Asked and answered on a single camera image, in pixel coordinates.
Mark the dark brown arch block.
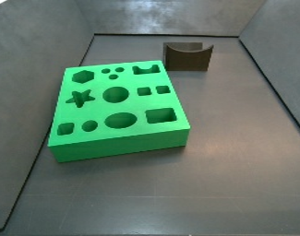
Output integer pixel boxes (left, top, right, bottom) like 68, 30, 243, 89
163, 42, 213, 71

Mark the green shape sorter block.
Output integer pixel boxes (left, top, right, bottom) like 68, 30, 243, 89
48, 61, 190, 162

